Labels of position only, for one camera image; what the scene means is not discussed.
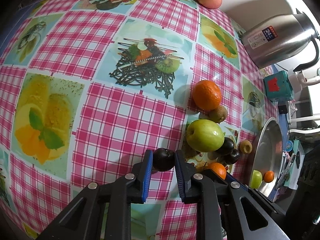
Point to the teal plastic box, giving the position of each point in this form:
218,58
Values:
278,88

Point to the white power plug block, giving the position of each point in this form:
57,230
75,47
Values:
298,81

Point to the small dark plum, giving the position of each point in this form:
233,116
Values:
163,159

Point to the small green apple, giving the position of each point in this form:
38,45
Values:
256,179

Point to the brown kiwi beside tangerine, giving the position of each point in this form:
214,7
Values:
218,115

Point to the black power adapter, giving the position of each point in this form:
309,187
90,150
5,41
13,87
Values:
282,109

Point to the smartphone with lit screen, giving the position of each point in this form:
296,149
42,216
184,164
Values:
285,173

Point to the teal shallow tray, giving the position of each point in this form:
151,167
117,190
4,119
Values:
296,167

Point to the blue round sticker disc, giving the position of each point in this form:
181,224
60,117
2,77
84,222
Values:
289,146

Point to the white shelf rack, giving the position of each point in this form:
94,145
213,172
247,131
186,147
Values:
301,109

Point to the stainless steel round basin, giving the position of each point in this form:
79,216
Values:
266,155

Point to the orange tangerine top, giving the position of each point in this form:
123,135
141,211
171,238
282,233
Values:
207,95

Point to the orange tangerine with stem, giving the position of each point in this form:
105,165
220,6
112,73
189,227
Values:
269,176

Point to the brown kiwi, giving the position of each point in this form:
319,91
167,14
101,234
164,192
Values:
246,147
218,115

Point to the large green apple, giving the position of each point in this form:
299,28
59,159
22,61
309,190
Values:
204,135

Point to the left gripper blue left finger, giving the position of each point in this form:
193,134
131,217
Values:
132,188

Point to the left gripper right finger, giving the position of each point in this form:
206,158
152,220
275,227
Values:
195,188

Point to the stainless steel thermos jug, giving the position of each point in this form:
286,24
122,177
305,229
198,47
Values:
279,38

